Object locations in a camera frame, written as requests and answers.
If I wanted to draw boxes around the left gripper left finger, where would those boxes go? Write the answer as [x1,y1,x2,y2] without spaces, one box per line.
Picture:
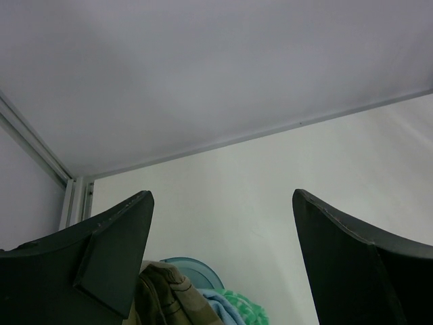
[1,191,154,324]

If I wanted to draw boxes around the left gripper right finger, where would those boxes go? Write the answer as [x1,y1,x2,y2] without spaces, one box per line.
[292,189,432,324]

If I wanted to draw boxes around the camouflage trousers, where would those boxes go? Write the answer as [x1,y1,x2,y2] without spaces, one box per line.
[122,261,223,325]

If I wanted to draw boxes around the green patterned cloth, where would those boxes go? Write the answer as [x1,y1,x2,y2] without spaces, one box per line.
[221,289,270,325]

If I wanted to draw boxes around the teal laundry basket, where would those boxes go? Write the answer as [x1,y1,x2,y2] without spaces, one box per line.
[161,257,225,290]

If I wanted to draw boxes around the light blue cloth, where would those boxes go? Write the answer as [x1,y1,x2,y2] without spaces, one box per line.
[198,288,246,325]

